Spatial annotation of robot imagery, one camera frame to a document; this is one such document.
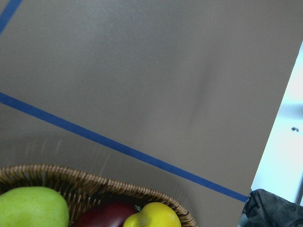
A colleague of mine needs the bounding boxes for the yellow banana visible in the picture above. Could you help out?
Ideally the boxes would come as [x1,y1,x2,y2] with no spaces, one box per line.
[123,202,181,227]

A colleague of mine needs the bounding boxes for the woven fruit basket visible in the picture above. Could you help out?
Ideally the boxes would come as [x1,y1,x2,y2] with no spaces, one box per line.
[0,164,198,227]

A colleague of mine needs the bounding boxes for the red orange mango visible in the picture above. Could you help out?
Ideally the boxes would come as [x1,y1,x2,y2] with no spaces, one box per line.
[73,201,138,227]

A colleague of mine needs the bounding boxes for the green pear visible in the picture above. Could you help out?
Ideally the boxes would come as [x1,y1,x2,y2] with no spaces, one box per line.
[0,186,70,227]

